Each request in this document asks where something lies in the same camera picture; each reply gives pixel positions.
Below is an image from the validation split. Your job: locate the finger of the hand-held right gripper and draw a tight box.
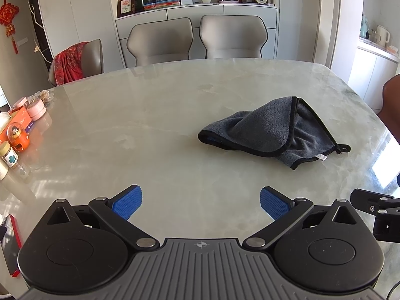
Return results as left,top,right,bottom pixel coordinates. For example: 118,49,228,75
350,188,400,244

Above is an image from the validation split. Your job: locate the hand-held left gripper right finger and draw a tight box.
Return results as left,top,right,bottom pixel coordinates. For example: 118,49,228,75
242,186,357,251

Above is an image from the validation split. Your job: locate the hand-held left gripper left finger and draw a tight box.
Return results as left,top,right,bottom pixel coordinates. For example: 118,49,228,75
47,185,160,251

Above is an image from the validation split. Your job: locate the blue and grey towel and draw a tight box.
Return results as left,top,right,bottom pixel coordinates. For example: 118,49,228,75
198,96,351,171

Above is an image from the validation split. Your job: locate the brown leather chair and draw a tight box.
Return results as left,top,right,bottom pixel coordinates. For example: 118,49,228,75
376,74,400,146

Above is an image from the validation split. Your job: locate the red smartphone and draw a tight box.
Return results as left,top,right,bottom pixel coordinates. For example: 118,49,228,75
0,214,23,278

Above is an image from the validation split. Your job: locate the orange toy figure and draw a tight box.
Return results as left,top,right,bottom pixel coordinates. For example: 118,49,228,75
7,122,31,153

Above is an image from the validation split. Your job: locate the jar with clover print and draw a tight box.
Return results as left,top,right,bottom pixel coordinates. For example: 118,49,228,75
0,140,18,171

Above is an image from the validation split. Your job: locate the white counter cabinet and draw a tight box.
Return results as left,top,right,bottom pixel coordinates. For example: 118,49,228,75
347,37,400,101

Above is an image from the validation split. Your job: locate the clear snack bag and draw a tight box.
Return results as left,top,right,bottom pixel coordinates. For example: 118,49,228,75
31,90,56,104

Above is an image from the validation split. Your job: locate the orange box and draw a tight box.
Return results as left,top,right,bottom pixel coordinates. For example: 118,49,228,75
0,106,35,141

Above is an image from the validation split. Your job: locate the beige dining chair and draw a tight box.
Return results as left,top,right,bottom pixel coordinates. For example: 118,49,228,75
199,14,268,59
126,17,194,67
48,39,105,86

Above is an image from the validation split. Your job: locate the red patterned cloth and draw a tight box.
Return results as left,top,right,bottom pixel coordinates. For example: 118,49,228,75
54,41,90,86

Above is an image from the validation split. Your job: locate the cream electric kettle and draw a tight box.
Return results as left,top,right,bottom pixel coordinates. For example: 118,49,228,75
373,25,391,48

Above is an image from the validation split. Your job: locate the light blue vase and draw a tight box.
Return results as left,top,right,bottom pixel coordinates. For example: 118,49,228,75
360,14,370,40

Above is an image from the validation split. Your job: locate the white branch decoration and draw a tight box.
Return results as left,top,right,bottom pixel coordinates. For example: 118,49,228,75
28,1,54,63

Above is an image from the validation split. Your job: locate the stack of colourful books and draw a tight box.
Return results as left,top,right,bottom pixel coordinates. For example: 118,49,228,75
143,0,181,11

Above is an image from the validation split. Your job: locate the dark picture frame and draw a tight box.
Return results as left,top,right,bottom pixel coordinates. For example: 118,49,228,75
116,0,136,19

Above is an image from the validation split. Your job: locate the red knot wall ornament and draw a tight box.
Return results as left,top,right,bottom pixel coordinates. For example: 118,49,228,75
0,0,20,55

